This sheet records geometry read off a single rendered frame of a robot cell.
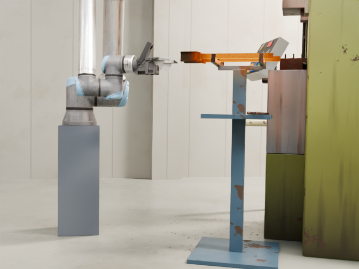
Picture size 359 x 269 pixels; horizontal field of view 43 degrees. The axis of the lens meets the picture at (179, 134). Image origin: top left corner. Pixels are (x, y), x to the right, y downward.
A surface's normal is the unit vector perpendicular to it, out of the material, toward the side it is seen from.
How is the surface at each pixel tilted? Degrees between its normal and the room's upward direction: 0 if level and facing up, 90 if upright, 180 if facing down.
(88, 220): 90
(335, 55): 90
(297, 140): 90
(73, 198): 90
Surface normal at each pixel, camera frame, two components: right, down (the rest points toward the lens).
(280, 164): -0.25, 0.04
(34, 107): 0.19, 0.05
